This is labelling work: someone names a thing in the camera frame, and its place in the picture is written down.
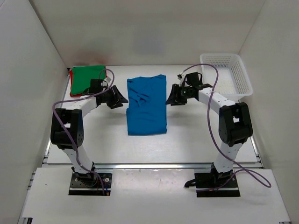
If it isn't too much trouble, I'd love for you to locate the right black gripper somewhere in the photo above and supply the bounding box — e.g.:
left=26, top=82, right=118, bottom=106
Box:
left=165, top=84, right=192, bottom=106

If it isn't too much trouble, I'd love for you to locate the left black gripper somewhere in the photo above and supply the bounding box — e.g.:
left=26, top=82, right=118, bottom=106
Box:
left=100, top=85, right=128, bottom=110

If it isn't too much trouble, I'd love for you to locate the blue t shirt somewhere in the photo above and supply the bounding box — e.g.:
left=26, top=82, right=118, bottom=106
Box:
left=126, top=74, right=167, bottom=136

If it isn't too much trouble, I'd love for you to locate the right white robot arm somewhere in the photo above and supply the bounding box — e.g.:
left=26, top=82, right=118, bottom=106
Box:
left=166, top=72, right=253, bottom=187

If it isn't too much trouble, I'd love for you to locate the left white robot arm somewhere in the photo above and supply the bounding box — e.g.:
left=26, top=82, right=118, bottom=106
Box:
left=50, top=79, right=128, bottom=186

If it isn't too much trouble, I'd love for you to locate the folded green t shirt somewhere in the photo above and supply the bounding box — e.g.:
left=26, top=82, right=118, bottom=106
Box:
left=70, top=65, right=107, bottom=97

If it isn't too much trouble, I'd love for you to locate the folded red t shirt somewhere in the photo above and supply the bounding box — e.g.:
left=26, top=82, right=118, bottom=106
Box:
left=69, top=69, right=110, bottom=98

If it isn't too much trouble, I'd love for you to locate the white plastic basket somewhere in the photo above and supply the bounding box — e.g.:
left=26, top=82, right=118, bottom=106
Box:
left=200, top=53, right=253, bottom=101

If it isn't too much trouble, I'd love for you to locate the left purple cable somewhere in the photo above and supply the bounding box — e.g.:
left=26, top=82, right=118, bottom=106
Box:
left=52, top=68, right=115, bottom=196

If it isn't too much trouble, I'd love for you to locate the purple cable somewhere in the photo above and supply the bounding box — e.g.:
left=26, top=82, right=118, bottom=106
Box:
left=52, top=68, right=115, bottom=196
left=178, top=63, right=272, bottom=192

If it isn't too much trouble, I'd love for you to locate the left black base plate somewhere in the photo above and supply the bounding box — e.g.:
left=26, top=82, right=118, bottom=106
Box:
left=68, top=172, right=113, bottom=196

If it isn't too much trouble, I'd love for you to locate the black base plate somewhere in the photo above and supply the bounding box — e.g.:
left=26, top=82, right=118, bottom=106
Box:
left=68, top=172, right=113, bottom=196
left=184, top=173, right=241, bottom=198

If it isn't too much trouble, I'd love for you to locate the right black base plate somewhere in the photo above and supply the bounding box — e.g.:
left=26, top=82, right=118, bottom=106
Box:
left=184, top=173, right=241, bottom=198

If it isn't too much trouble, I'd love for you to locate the aluminium rail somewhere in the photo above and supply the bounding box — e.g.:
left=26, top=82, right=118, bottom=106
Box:
left=42, top=162, right=263, bottom=169

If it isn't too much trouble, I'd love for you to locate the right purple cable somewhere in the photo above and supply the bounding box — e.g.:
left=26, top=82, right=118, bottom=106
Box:
left=178, top=63, right=272, bottom=192

